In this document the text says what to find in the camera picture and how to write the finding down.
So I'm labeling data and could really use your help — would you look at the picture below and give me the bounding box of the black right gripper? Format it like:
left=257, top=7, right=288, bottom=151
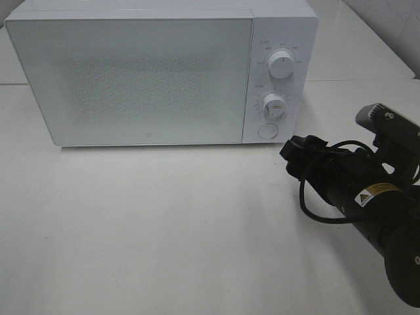
left=280, top=136, right=387, bottom=210

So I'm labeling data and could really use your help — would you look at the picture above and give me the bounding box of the round white door button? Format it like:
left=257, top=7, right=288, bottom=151
left=258, top=123, right=278, bottom=140

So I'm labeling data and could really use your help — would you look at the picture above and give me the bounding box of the white timer knob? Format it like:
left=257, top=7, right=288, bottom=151
left=262, top=93, right=286, bottom=117

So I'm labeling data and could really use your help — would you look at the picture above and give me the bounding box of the white microwave door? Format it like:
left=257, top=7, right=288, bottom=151
left=6, top=18, right=253, bottom=146

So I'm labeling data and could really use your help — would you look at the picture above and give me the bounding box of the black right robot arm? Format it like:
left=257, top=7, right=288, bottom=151
left=280, top=135, right=419, bottom=308

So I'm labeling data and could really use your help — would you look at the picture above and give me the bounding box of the upper white power knob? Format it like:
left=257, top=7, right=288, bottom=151
left=267, top=49, right=295, bottom=79

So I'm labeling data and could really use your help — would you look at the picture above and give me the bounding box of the white microwave oven body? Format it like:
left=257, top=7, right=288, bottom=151
left=4, top=1, right=318, bottom=144

